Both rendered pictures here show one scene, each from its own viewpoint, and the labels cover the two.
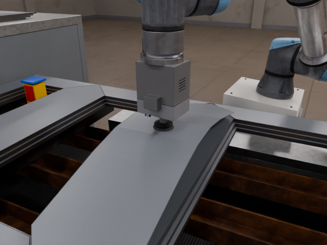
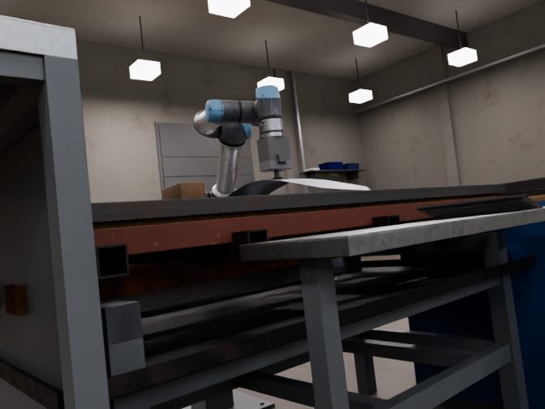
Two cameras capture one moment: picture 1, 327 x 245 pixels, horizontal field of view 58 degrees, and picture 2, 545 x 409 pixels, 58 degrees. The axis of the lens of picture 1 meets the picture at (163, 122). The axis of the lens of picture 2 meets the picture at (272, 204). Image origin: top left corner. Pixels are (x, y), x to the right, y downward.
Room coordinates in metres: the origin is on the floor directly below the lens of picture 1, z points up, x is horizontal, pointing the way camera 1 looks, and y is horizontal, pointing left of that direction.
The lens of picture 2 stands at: (-0.06, 1.43, 0.77)
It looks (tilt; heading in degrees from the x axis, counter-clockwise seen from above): 3 degrees up; 294
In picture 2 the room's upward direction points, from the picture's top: 6 degrees counter-clockwise
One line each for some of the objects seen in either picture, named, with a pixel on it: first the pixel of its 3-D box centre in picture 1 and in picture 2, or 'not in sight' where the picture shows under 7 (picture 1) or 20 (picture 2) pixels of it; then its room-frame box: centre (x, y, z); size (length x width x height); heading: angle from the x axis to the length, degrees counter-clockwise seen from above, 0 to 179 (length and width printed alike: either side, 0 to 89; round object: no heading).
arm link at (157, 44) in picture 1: (161, 42); (270, 127); (0.54, 0.00, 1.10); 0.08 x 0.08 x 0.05
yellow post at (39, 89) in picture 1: (39, 108); not in sight; (1.00, 0.46, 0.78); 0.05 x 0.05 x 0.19; 65
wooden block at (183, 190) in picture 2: not in sight; (183, 196); (0.58, 0.48, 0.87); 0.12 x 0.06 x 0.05; 146
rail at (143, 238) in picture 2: not in sight; (363, 214); (0.25, 0.14, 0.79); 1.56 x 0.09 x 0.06; 65
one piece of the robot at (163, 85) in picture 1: (158, 84); (275, 151); (0.53, 0.01, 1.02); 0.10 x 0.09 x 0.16; 148
